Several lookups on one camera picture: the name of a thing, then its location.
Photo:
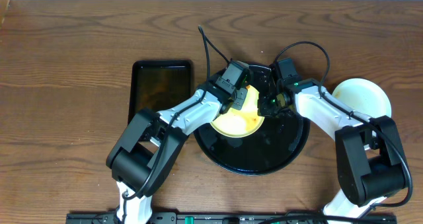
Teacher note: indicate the black rectangular water tray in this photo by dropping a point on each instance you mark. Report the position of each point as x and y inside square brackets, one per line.
[156, 85]

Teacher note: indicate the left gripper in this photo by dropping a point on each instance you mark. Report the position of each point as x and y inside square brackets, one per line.
[238, 98]

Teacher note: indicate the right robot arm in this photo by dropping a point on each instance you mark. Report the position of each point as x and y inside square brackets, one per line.
[370, 160]

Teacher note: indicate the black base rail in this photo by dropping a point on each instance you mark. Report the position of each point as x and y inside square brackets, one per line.
[174, 218]

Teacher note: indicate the light green plate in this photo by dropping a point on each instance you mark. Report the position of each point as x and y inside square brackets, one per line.
[364, 96]

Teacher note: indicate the black round tray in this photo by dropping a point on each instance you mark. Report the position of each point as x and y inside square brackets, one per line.
[276, 143]

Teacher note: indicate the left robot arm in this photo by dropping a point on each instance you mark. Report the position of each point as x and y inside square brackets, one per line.
[145, 153]

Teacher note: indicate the yellow plate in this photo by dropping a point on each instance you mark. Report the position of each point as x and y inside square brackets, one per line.
[240, 123]

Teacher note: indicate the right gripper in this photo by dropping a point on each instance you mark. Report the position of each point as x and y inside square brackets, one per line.
[264, 110]

